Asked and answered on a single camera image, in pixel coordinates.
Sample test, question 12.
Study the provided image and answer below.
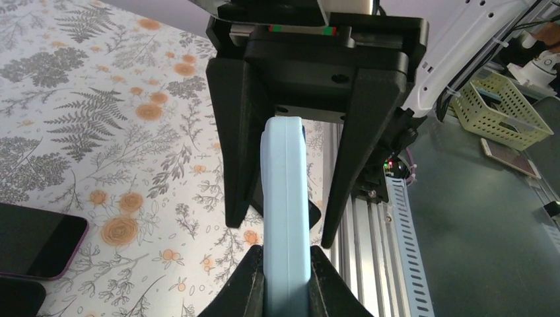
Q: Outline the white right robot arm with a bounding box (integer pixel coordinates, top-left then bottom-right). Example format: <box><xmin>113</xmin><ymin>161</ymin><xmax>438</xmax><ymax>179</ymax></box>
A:
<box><xmin>202</xmin><ymin>1</ymin><xmax>539</xmax><ymax>248</ymax></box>

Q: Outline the perforated cable tray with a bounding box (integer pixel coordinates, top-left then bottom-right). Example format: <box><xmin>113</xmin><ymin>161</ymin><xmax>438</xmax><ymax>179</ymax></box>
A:
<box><xmin>387</xmin><ymin>177</ymin><xmax>435</xmax><ymax>316</ymax></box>

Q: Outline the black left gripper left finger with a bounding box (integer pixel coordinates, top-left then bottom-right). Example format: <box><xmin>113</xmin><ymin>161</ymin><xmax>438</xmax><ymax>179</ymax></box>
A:
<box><xmin>199</xmin><ymin>244</ymin><xmax>265</xmax><ymax>317</ymax></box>

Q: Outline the black phone case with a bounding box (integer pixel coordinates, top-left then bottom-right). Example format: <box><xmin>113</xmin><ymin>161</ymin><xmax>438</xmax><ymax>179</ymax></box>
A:
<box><xmin>1</xmin><ymin>277</ymin><xmax>46</xmax><ymax>317</ymax></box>

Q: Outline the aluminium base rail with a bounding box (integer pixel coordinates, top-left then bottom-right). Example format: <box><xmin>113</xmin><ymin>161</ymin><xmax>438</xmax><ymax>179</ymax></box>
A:
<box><xmin>336</xmin><ymin>196</ymin><xmax>394</xmax><ymax>316</ymax></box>

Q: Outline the floral patterned table mat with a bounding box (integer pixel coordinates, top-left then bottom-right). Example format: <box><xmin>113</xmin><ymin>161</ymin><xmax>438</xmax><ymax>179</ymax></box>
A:
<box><xmin>1</xmin><ymin>1</ymin><xmax>263</xmax><ymax>316</ymax></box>

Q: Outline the yellow perforated plastic basket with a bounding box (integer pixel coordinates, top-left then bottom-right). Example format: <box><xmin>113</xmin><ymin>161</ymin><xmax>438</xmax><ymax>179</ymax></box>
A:
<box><xmin>450</xmin><ymin>73</ymin><xmax>554</xmax><ymax>151</ymax></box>

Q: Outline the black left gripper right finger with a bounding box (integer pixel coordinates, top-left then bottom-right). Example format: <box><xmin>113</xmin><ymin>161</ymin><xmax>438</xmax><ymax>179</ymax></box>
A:
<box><xmin>308</xmin><ymin>246</ymin><xmax>372</xmax><ymax>317</ymax></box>

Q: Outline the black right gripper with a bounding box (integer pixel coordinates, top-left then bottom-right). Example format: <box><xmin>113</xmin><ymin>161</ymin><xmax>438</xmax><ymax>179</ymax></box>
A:
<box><xmin>206</xmin><ymin>13</ymin><xmax>429</xmax><ymax>248</ymax></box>

